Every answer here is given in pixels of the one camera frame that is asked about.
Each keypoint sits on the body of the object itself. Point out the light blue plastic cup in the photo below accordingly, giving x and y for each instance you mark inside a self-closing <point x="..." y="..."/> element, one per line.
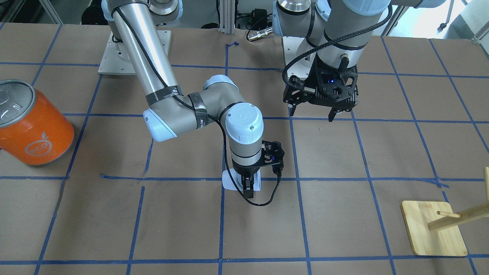
<point x="228" y="184"/>

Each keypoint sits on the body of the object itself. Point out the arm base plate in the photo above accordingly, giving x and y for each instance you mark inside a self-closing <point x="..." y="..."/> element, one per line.
<point x="292" y="48"/>
<point x="117" y="59"/>

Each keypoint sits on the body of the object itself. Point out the wooden mug tree stand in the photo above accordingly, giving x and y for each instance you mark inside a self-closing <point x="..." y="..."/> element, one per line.
<point x="432" y="227"/>

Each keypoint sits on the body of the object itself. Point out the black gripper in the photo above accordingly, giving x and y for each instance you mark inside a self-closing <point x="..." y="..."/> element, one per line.
<point x="243" y="170"/>
<point x="294" y="93"/>

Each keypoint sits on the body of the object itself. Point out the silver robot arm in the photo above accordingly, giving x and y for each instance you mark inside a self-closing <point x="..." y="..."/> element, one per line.
<point x="335" y="33"/>
<point x="170" y="113"/>

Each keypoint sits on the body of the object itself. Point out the orange tin can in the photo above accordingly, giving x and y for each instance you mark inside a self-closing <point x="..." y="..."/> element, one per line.
<point x="32" y="129"/>

